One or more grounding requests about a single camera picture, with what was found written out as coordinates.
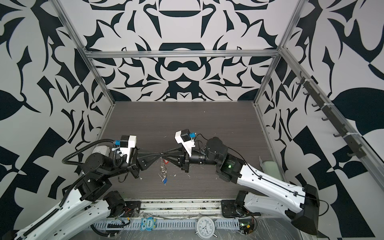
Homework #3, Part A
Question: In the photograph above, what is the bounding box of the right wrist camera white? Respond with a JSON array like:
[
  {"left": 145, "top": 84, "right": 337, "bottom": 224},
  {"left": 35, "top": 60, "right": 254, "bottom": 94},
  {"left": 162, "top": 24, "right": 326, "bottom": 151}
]
[{"left": 175, "top": 129, "right": 196, "bottom": 157}]

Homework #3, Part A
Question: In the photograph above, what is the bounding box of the white alarm clock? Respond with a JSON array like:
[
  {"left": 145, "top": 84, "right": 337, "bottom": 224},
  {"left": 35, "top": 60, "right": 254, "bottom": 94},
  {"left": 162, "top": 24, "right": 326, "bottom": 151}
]
[{"left": 195, "top": 216, "right": 218, "bottom": 240}]

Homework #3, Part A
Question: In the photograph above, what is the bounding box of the keyring with chain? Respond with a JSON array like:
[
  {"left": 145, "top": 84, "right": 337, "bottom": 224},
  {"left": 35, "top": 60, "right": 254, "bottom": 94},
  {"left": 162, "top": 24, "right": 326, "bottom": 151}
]
[{"left": 159, "top": 157, "right": 167, "bottom": 181}]

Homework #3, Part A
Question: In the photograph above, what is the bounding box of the black corrugated cable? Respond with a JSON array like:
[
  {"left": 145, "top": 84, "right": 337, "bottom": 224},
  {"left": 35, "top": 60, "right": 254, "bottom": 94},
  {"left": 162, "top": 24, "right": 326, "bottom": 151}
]
[{"left": 61, "top": 138, "right": 116, "bottom": 168}]

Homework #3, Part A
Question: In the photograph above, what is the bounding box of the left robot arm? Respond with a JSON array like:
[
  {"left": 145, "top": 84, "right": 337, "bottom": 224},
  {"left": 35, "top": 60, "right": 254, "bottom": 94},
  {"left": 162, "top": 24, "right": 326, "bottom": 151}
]
[{"left": 2, "top": 148, "right": 163, "bottom": 240}]

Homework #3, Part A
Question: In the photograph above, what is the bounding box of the white slotted cable duct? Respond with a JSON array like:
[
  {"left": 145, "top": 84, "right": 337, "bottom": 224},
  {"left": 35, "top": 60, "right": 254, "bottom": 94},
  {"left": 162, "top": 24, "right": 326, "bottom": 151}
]
[{"left": 94, "top": 219, "right": 240, "bottom": 231}]

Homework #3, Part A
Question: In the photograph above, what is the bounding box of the small circuit board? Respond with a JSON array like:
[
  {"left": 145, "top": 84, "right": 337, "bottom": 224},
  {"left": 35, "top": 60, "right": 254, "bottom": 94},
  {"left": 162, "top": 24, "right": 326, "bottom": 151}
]
[{"left": 239, "top": 218, "right": 258, "bottom": 235}]

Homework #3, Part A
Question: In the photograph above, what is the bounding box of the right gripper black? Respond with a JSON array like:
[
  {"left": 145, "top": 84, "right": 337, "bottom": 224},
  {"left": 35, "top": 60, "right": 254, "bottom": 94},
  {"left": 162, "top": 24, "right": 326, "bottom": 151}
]
[{"left": 166, "top": 143, "right": 224, "bottom": 174}]

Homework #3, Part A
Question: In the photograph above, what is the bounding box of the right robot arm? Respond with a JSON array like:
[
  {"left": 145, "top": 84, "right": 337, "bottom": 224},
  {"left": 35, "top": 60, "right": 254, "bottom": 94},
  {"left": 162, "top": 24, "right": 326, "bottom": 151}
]
[{"left": 161, "top": 137, "right": 320, "bottom": 236}]

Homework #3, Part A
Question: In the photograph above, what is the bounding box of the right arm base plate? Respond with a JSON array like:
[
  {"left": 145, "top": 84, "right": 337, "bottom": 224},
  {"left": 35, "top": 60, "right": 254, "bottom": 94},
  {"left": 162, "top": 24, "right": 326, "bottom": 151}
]
[{"left": 221, "top": 200, "right": 247, "bottom": 218}]

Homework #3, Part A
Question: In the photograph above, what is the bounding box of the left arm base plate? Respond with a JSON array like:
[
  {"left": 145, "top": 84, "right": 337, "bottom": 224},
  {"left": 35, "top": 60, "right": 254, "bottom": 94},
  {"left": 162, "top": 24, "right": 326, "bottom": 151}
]
[{"left": 120, "top": 200, "right": 142, "bottom": 218}]

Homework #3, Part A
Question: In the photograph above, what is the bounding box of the black wall hook rail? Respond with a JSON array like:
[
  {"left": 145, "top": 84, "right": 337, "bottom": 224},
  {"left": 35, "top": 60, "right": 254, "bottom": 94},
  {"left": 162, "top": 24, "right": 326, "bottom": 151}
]
[{"left": 297, "top": 74, "right": 367, "bottom": 159}]

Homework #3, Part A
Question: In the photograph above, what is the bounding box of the blue owl figurine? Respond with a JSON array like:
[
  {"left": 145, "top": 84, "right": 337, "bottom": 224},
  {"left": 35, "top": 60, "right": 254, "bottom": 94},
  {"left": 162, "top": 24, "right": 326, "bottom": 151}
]
[{"left": 140, "top": 217, "right": 157, "bottom": 231}]

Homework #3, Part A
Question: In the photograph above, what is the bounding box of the pale green case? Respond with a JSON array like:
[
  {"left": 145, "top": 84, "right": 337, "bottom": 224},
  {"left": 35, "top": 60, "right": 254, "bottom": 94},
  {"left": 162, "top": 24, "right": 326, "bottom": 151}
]
[{"left": 260, "top": 161, "right": 284, "bottom": 181}]

